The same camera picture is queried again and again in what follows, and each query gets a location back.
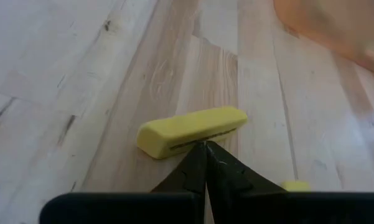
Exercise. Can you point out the yellow eraser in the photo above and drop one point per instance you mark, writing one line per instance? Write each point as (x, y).
(186, 130)
(295, 186)

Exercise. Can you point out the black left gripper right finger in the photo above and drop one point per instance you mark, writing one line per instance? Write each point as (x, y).
(230, 180)

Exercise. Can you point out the orange translucent plastic tray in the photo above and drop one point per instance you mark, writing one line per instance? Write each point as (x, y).
(345, 28)

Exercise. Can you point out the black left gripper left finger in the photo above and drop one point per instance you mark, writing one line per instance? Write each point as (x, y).
(189, 177)

